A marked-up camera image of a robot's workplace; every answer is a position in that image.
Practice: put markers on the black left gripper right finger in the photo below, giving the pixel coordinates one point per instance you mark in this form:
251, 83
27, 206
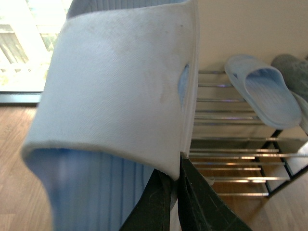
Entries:
199, 207

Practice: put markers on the grey knit sneaker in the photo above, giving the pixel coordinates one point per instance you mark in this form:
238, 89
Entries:
295, 75

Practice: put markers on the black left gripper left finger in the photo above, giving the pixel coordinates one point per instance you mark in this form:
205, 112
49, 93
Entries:
152, 212

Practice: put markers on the dark left window frame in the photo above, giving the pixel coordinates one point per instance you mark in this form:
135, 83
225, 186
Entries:
20, 97

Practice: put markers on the light blue slipper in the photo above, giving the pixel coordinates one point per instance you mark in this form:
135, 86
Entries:
118, 105
263, 87

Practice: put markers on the black metal shoe rack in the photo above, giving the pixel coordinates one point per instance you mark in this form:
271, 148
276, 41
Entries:
232, 147

